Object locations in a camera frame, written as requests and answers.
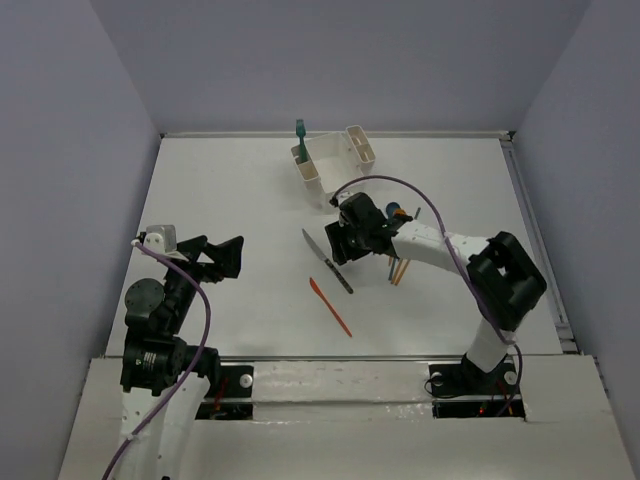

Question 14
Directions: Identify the white utensil caddy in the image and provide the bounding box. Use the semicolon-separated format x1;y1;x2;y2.
291;125;376;211

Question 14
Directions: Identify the metal table knife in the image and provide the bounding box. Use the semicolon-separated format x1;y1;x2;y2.
301;228;354;294

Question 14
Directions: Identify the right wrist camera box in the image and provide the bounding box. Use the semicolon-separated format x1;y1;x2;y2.
329;190;360;210

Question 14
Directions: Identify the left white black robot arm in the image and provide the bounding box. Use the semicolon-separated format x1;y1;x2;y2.
103;225;244;479

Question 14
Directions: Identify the orange plastic knife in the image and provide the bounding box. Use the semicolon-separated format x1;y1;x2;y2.
309;277;353;338

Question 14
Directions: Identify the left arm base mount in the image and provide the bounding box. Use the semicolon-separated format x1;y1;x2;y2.
196;364;254;421

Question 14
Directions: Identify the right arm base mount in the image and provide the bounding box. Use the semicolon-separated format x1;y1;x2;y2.
423;362;526;419

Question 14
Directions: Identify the blue plastic spoon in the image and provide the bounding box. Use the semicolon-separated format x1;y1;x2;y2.
385;202;400;218

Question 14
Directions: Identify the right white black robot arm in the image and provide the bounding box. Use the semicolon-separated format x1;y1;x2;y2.
325;192;547;392

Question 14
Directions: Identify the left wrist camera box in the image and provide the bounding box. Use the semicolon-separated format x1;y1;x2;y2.
131;224;178;257

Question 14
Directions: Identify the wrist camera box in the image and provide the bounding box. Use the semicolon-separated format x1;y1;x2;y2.
131;224;178;257
329;190;360;210

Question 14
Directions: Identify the teal plastic fork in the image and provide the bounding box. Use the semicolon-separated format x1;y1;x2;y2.
295;119;308;164

